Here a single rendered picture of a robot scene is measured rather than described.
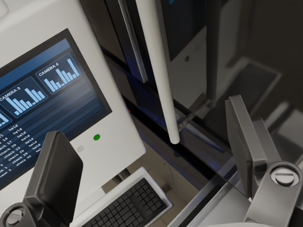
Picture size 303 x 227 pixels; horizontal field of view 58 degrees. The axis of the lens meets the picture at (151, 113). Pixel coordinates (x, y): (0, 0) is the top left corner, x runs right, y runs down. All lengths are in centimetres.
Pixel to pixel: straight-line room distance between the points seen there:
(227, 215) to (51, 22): 74
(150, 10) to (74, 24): 25
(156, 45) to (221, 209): 66
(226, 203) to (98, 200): 47
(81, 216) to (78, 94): 56
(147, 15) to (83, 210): 87
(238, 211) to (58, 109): 63
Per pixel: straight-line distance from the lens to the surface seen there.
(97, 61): 67
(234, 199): 97
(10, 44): 57
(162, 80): 48
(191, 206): 96
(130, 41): 67
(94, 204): 111
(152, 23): 40
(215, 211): 95
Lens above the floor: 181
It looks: 56 degrees down
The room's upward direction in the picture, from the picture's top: 18 degrees counter-clockwise
